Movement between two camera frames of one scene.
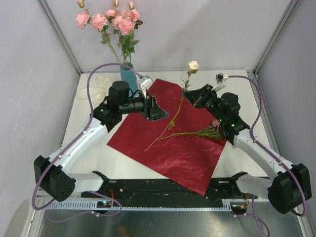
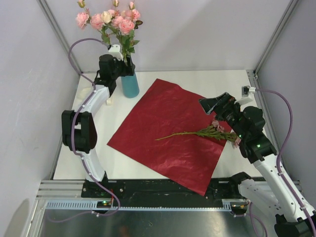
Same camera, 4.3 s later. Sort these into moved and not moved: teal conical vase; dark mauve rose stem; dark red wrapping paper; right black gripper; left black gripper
Moved: right black gripper; left black gripper
Not moved: teal conical vase; dark mauve rose stem; dark red wrapping paper
